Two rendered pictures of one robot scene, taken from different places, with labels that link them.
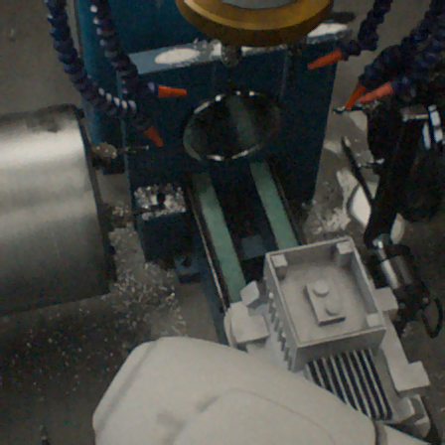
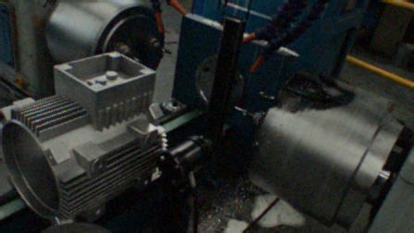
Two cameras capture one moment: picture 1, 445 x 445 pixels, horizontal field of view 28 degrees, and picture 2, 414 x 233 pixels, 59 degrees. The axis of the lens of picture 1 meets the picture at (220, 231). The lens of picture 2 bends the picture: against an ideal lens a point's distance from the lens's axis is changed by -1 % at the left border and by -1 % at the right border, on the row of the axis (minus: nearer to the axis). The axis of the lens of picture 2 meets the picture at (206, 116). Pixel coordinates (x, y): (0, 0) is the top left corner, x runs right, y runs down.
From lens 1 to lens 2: 0.90 m
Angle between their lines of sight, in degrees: 42
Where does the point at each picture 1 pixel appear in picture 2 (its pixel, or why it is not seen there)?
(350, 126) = not seen: hidden behind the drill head
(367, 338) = (86, 94)
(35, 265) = (69, 31)
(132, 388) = not seen: outside the picture
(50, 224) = (86, 17)
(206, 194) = (190, 115)
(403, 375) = (88, 147)
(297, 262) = (127, 73)
